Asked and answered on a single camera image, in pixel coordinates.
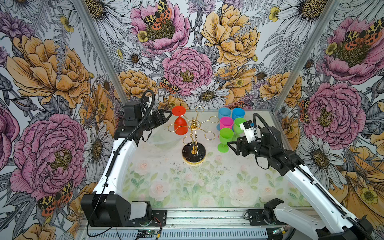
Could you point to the red wine glass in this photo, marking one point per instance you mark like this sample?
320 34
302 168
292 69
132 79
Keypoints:
180 124

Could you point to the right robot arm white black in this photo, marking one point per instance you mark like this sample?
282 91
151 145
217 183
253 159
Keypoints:
335 222

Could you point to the small green circuit board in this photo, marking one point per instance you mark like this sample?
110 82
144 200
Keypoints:
146 233

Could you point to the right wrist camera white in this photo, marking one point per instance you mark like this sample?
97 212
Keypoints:
249 130

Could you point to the gold wire glass rack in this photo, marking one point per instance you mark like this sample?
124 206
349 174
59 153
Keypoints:
193 151

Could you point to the green wine glass front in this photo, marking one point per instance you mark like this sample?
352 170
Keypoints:
237 125

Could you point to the pink wine glass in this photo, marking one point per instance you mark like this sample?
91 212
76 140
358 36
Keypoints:
226 122

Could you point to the blue wine glass front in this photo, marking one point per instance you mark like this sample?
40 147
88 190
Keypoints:
223 112

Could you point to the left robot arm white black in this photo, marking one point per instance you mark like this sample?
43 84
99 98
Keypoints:
106 205

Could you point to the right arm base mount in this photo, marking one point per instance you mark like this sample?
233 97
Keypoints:
256 217

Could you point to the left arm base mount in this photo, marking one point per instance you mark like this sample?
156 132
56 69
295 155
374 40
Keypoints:
157 219

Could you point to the green wine glass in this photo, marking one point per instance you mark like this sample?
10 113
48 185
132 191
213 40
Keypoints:
237 125
225 136

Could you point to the aluminium front rail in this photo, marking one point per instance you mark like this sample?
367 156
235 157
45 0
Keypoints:
213 224

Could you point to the blue wine glass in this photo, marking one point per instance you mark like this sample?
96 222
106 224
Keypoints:
238 113
223 112

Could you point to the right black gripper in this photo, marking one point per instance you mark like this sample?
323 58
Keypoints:
240 142

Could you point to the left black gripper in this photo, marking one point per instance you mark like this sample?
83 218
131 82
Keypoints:
159 121

